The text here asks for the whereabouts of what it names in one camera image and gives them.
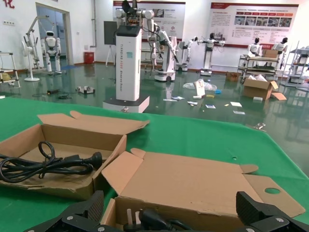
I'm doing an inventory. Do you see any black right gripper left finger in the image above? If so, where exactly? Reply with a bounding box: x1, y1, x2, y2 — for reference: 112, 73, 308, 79
24, 190, 104, 232

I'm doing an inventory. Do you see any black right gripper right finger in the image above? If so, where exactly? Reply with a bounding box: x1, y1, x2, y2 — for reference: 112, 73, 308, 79
236, 191, 309, 232

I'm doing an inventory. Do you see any black power cable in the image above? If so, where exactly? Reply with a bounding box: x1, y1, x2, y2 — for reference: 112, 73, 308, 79
124, 208, 194, 232
0, 141, 103, 184

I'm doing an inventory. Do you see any open cardboard box torn edge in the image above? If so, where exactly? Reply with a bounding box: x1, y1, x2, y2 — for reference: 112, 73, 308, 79
0, 110, 151, 201

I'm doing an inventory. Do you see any large open cardboard box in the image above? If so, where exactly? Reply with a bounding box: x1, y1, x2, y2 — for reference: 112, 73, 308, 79
242, 74, 279, 101

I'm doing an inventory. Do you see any small cardboard box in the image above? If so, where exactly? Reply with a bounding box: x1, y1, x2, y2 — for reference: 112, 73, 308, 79
225, 72, 240, 83

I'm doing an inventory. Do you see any closed cardboard box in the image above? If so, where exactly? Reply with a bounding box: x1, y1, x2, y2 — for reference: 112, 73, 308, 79
262, 49, 279, 59

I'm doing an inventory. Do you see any green tablecloth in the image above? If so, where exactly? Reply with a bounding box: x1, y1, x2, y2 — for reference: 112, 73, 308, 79
0, 96, 309, 232

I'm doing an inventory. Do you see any grey device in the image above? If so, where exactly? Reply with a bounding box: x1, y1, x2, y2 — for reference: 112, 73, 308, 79
76, 85, 96, 95

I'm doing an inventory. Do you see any clear plastic bag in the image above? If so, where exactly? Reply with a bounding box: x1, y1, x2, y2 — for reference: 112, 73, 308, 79
182, 78, 218, 91

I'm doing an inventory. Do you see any white upright carton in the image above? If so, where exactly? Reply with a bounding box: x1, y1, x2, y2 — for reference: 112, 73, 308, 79
193, 80, 206, 99

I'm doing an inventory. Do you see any metal cart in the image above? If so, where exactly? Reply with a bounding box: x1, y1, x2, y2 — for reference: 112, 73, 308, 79
238, 54, 281, 81

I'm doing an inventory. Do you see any metal shelving rack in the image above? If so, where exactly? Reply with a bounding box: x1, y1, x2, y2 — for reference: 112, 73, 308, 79
280, 40, 309, 88

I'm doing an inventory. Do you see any white tower robot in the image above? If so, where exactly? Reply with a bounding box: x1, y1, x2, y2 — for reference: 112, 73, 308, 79
102, 0, 155, 114

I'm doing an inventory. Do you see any humanoid torso robot black head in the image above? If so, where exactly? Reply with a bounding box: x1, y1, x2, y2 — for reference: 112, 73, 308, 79
274, 37, 290, 60
248, 37, 263, 58

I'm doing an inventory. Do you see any white robot arms outstretched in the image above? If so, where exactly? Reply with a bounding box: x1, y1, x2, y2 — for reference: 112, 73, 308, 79
197, 32, 225, 76

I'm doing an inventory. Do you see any white standing fan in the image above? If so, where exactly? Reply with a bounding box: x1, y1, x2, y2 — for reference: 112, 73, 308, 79
21, 40, 41, 82

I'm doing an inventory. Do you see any metal step ladder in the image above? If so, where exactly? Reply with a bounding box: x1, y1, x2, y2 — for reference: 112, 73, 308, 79
0, 51, 22, 88

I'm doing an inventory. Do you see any white humanoid robot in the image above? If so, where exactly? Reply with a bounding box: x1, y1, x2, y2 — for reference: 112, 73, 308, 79
40, 30, 63, 76

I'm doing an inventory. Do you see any slim white robot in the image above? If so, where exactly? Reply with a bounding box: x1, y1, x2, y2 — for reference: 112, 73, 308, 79
177, 36, 199, 72

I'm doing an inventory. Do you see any black display screen on stand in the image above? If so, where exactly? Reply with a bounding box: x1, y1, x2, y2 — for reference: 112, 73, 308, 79
103, 21, 117, 66

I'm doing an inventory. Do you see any grey door frame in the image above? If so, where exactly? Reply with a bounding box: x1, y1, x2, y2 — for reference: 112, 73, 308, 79
35, 2, 73, 66

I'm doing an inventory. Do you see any wide wall poster with photos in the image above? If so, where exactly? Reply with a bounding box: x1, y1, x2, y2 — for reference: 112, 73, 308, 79
210, 2, 299, 48

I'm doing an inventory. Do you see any white wall pipe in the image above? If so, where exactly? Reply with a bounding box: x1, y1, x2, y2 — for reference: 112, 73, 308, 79
91, 0, 98, 48

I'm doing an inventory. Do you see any white support gantry frame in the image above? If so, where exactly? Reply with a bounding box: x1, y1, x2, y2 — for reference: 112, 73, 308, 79
23, 15, 56, 73

